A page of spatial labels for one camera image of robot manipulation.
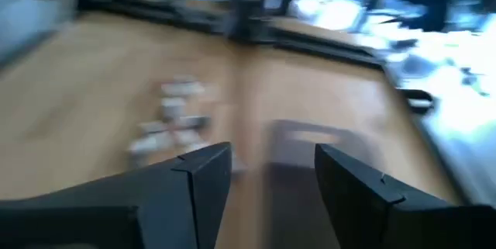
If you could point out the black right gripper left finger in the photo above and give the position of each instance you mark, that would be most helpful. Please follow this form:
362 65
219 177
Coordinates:
116 210

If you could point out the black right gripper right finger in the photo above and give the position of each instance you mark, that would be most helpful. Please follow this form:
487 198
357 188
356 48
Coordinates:
387 218

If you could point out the small food coloring dropper bottle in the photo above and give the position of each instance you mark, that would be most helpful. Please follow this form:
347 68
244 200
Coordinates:
188 136
151 142
193 122

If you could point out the grey translucent plastic bin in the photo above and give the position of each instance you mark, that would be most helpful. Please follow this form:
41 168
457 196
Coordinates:
294 156

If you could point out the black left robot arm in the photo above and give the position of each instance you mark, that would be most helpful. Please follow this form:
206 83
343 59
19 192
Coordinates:
248 4

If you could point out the grey office desk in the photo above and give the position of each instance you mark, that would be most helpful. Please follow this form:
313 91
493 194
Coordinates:
27 20

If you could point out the black metal table frame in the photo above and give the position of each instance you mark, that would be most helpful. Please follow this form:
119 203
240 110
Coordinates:
329 49

